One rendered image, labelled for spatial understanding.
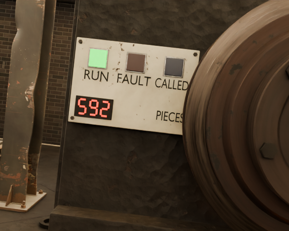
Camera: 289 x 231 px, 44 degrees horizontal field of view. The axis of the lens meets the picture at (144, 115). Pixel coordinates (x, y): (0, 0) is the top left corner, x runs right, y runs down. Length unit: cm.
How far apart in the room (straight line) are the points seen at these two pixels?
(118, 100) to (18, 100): 267
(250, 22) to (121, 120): 32
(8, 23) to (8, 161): 434
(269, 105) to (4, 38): 699
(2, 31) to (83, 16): 665
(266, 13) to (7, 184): 311
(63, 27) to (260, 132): 662
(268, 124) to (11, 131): 302
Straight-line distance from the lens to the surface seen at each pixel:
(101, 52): 76
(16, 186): 350
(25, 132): 338
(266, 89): 56
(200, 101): 62
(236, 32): 64
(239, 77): 61
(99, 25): 79
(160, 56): 75
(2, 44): 740
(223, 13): 80
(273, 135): 56
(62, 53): 700
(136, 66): 75
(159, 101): 75
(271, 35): 64
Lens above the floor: 113
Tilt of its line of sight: 3 degrees down
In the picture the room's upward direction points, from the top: 7 degrees clockwise
